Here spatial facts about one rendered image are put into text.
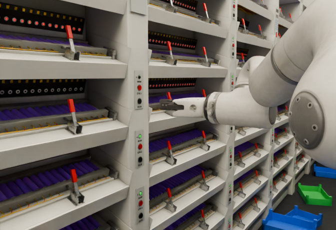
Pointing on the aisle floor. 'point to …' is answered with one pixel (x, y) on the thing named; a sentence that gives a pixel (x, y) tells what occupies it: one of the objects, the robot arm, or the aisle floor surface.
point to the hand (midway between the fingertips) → (166, 104)
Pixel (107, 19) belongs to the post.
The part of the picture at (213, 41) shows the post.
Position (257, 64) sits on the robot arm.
